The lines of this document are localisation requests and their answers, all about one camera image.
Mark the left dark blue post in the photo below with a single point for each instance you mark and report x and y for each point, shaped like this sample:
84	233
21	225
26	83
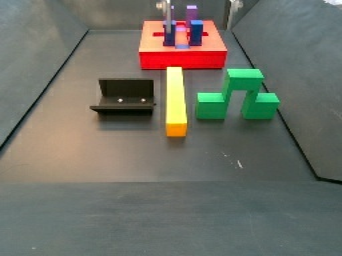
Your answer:
168	41

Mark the purple rear post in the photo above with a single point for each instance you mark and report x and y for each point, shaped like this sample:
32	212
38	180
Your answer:
191	14

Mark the right dark blue post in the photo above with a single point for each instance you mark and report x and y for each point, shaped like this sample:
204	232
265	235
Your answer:
195	32

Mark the green arch-shaped block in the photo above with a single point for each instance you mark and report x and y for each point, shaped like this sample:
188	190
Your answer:
241	81

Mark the long yellow block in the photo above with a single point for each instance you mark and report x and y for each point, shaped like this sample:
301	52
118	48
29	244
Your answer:
175	104

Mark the black angled bracket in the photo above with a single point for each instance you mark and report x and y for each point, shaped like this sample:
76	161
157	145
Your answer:
125	95

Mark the dark blue post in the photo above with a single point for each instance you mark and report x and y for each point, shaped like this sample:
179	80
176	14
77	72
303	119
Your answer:
195	32
168	41

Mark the red slotted board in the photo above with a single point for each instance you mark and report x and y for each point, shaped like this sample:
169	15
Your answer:
156	56

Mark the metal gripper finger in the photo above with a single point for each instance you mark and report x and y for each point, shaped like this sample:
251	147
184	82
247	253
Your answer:
163	5
235	5

